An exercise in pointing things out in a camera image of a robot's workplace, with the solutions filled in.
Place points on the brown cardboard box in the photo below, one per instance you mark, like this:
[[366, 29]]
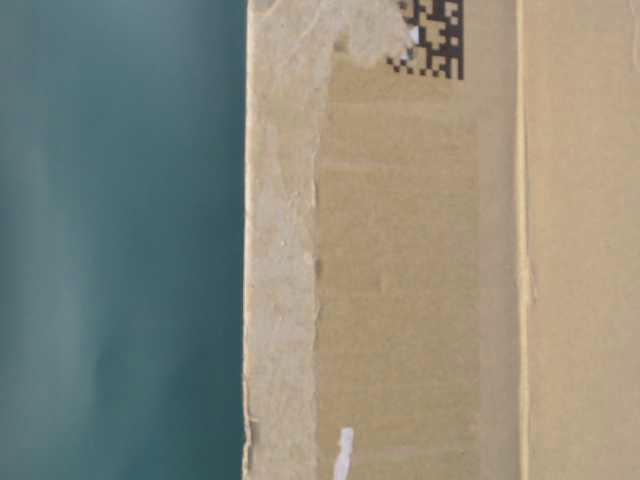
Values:
[[442, 240]]

